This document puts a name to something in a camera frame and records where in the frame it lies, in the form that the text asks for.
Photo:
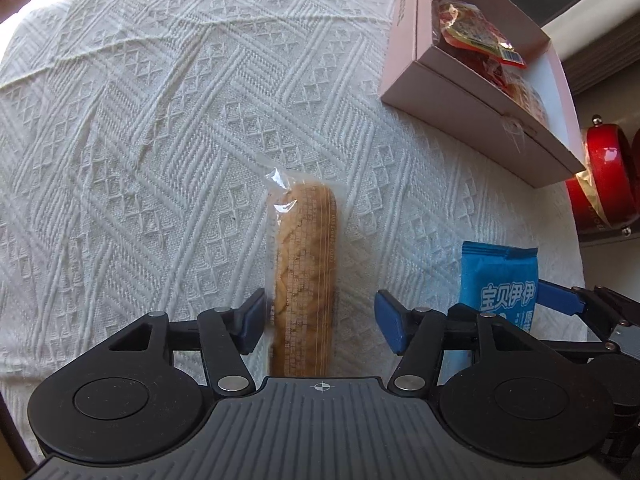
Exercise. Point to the clear bun packet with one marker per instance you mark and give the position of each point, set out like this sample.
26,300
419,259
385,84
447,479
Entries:
527,95

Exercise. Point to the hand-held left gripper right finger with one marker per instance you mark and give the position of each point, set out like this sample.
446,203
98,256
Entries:
387,322

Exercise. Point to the white textured tablecloth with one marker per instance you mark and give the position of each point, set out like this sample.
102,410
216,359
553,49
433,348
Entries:
150,160

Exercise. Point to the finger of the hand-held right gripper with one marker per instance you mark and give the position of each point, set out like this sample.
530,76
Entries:
557,297
462,312

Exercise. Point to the blue seaweed snack packet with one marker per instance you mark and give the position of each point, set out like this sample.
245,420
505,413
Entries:
500,275

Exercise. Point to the pale pink cardboard box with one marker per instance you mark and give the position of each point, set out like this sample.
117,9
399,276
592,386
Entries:
450,105

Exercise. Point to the grey ribbed sofa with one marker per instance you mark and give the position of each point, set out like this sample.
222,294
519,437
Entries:
600,35

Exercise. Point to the clear biscuit sleeve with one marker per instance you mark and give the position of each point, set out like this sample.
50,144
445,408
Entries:
305,260

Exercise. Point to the red chicken leg pouch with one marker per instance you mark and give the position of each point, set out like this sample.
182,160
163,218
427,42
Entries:
492,71

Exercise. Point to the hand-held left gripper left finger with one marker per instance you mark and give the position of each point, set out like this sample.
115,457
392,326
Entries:
254,322

